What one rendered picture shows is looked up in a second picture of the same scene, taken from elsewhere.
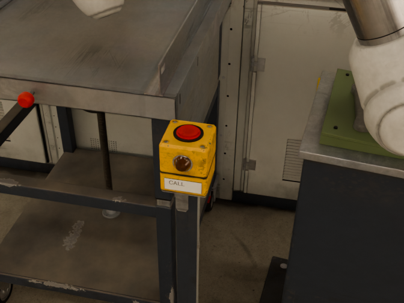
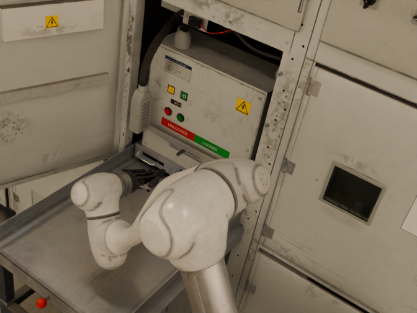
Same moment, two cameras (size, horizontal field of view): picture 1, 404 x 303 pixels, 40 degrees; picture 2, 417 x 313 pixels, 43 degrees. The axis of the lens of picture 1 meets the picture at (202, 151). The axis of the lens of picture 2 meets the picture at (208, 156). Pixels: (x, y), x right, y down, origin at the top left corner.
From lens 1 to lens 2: 0.88 m
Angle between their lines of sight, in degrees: 13
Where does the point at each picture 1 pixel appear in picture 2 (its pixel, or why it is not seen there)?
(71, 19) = not seen: hidden behind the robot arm
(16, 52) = (56, 256)
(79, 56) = (91, 276)
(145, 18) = not seen: hidden behind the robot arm
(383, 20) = not seen: outside the picture
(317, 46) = (293, 297)
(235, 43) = (239, 265)
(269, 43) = (260, 279)
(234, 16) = (241, 248)
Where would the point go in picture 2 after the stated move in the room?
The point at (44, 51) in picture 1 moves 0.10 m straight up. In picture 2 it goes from (73, 263) to (74, 241)
